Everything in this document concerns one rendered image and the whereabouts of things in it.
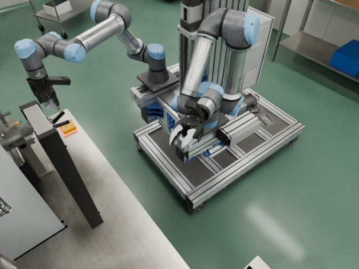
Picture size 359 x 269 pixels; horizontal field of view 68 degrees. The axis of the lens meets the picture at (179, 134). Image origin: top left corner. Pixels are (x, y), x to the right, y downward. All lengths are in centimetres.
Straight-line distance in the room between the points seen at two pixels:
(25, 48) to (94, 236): 78
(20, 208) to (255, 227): 162
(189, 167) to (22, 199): 138
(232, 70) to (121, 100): 195
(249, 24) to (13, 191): 102
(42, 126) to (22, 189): 26
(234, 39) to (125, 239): 92
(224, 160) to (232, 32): 122
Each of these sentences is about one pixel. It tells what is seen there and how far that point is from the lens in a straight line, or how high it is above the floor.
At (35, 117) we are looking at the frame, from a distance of 81.
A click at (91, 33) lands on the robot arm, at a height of 138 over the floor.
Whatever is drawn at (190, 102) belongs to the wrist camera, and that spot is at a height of 132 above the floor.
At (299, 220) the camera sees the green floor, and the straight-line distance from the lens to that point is 230.
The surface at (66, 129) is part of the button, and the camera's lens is 151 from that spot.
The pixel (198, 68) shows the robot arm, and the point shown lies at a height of 127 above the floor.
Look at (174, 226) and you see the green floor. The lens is 211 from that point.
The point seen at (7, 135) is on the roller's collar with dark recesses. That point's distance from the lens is 92.
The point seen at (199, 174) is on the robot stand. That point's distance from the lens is 208.
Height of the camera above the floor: 193
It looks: 48 degrees down
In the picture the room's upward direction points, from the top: 1 degrees counter-clockwise
